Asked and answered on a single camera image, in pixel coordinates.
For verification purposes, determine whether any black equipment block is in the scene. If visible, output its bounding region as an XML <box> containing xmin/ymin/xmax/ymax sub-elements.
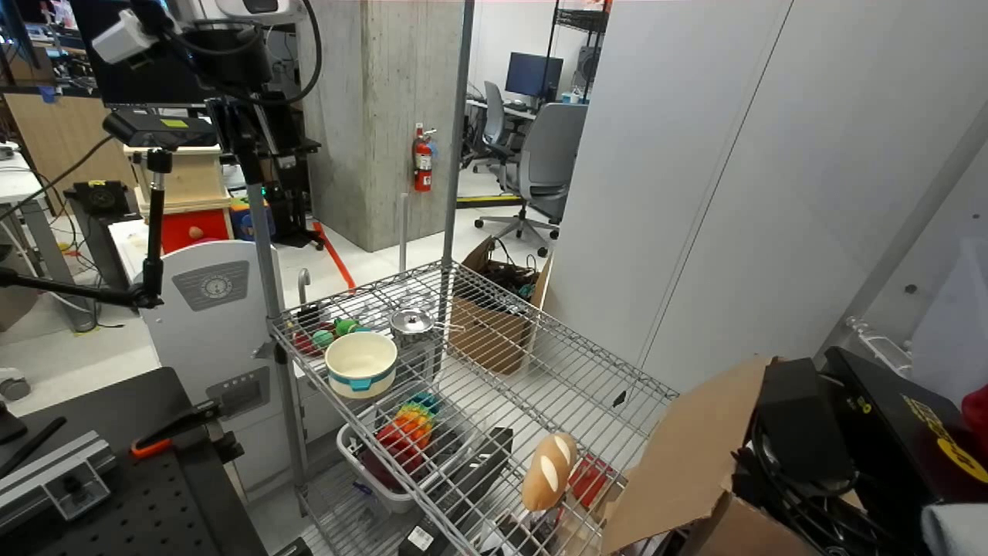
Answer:
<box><xmin>757</xmin><ymin>355</ymin><xmax>858</xmax><ymax>487</ymax></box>

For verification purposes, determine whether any white camera box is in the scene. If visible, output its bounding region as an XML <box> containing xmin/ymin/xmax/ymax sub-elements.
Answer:
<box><xmin>89</xmin><ymin>7</ymin><xmax>161</xmax><ymax>67</ymax></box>

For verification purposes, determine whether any silver metal lid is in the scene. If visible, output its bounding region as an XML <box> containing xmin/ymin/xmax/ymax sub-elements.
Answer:
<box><xmin>390</xmin><ymin>306</ymin><xmax>439</xmax><ymax>345</ymax></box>

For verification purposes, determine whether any open brown cardboard box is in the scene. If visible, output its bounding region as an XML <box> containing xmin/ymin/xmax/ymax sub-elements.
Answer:
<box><xmin>600</xmin><ymin>353</ymin><xmax>828</xmax><ymax>556</ymax></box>

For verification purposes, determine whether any black case with yellow print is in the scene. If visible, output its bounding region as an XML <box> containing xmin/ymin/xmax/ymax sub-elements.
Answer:
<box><xmin>822</xmin><ymin>343</ymin><xmax>988</xmax><ymax>520</ymax></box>

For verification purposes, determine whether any red fire extinguisher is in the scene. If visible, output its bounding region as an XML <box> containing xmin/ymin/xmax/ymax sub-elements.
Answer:
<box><xmin>409</xmin><ymin>121</ymin><xmax>439</xmax><ymax>195</ymax></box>

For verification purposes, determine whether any orange rod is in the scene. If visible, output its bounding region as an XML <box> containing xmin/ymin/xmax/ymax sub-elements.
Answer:
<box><xmin>311</xmin><ymin>219</ymin><xmax>361</xmax><ymax>295</ymax></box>

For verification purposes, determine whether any gray office chair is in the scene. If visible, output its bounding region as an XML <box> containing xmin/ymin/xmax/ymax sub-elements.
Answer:
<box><xmin>460</xmin><ymin>77</ymin><xmax>519</xmax><ymax>174</ymax></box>
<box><xmin>472</xmin><ymin>99</ymin><xmax>590</xmax><ymax>261</ymax></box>

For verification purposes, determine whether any orange-handled black clamp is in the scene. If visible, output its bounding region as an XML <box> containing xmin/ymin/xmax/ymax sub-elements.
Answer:
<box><xmin>127</xmin><ymin>398</ymin><xmax>244</xmax><ymax>463</ymax></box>

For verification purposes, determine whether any white plastic bin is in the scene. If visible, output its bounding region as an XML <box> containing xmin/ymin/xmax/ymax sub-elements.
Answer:
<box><xmin>334</xmin><ymin>395</ymin><xmax>487</xmax><ymax>520</ymax></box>

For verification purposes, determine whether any white pot with teal band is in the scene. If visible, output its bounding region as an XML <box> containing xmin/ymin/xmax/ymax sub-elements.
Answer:
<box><xmin>320</xmin><ymin>327</ymin><xmax>400</xmax><ymax>403</ymax></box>

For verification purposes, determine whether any tan bread loaf toy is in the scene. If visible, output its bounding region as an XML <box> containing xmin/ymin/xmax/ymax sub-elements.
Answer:
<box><xmin>519</xmin><ymin>431</ymin><xmax>580</xmax><ymax>516</ymax></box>

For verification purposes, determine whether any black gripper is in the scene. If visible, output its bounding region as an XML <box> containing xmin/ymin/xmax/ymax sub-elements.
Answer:
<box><xmin>217</xmin><ymin>94</ymin><xmax>314</xmax><ymax>246</ymax></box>

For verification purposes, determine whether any rainbow stacking toy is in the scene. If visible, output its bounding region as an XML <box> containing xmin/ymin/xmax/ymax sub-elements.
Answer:
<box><xmin>373</xmin><ymin>386</ymin><xmax>444</xmax><ymax>457</ymax></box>

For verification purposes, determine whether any aluminium rail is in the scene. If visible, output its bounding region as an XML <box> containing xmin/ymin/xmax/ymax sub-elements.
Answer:
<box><xmin>0</xmin><ymin>431</ymin><xmax>113</xmax><ymax>522</ymax></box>

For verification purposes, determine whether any red toy item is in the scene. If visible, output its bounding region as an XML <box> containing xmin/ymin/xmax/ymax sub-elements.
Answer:
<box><xmin>569</xmin><ymin>457</ymin><xmax>616</xmax><ymax>516</ymax></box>

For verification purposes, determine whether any red box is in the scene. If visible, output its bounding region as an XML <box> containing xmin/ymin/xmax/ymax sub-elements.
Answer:
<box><xmin>156</xmin><ymin>208</ymin><xmax>233</xmax><ymax>255</ymax></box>

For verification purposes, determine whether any white pedestal with gray emblem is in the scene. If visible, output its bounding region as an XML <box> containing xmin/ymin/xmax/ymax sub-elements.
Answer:
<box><xmin>138</xmin><ymin>238</ymin><xmax>296</xmax><ymax>492</ymax></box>

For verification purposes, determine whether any black camera on stand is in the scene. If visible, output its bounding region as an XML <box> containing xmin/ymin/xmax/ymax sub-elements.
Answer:
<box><xmin>0</xmin><ymin>102</ymin><xmax>223</xmax><ymax>311</ymax></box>

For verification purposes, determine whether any computer monitor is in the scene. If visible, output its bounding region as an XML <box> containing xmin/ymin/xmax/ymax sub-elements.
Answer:
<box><xmin>502</xmin><ymin>50</ymin><xmax>569</xmax><ymax>102</ymax></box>

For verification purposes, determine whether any black box with white label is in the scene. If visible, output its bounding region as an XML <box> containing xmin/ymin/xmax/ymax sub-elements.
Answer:
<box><xmin>427</xmin><ymin>425</ymin><xmax>519</xmax><ymax>527</ymax></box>

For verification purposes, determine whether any white wire dish rack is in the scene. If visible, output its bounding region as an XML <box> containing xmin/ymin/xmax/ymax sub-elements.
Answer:
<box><xmin>244</xmin><ymin>0</ymin><xmax>682</xmax><ymax>556</ymax></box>

